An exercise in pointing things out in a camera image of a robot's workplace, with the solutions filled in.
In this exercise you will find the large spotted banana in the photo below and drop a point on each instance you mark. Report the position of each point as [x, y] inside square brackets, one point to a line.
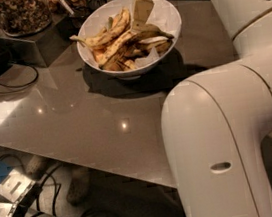
[120, 46]

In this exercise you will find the grey clog shoe right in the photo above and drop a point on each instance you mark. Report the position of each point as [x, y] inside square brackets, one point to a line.
[79, 186]

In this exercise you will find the grey clog shoe left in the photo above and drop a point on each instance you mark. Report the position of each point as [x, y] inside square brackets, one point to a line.
[36, 167]

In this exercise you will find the spotted banana top left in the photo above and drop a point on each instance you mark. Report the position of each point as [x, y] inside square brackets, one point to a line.
[100, 41]

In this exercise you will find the white ceramic bowl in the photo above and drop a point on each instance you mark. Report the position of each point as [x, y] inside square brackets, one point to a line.
[93, 24]

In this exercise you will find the glass jar of nuts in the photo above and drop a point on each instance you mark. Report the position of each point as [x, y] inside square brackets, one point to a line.
[19, 18]

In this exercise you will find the grey clog shoe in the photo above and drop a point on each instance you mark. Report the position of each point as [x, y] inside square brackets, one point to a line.
[36, 167]
[79, 186]

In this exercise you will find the silver electronics box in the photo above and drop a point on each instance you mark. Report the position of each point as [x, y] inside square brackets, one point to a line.
[17, 192]

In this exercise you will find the glass jar with tongs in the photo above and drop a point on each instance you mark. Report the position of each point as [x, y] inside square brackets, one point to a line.
[77, 8]

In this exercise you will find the white paper liner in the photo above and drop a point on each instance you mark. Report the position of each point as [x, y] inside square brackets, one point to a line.
[166, 17]

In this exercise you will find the small banana right side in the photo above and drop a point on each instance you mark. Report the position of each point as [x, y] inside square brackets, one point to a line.
[142, 50]

